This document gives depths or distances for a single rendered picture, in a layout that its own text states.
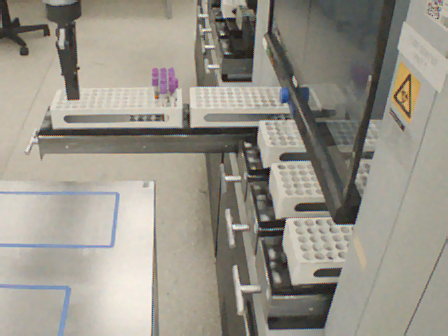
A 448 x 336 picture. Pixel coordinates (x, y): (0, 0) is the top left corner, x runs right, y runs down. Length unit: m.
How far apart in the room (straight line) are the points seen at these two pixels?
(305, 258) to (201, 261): 1.18
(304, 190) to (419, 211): 0.39
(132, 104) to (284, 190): 0.42
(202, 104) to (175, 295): 0.88
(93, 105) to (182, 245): 0.98
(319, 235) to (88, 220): 0.39
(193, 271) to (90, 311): 1.17
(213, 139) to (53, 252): 0.47
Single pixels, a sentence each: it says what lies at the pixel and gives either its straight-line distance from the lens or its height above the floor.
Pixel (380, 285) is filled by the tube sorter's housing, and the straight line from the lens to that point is 0.64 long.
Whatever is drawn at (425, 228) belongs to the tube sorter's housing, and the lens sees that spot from 0.59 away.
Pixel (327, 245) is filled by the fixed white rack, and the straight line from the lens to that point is 0.83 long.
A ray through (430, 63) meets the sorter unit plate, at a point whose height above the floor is 1.24.
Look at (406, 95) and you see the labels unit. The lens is 0.56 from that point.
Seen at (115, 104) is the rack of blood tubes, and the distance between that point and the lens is 1.15.
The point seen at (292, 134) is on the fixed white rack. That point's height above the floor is 0.86.
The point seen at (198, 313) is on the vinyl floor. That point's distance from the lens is 1.79.
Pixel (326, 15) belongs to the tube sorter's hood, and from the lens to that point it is 0.77.
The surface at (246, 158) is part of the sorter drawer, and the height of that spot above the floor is 0.81.
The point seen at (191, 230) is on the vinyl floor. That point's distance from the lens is 2.07.
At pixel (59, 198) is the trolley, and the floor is 0.82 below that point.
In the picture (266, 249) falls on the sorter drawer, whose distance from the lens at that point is 0.87.
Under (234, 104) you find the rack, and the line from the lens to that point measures 1.15.
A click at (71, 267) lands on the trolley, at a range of 0.84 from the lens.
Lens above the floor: 1.43
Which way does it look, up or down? 33 degrees down
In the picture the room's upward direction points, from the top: 2 degrees counter-clockwise
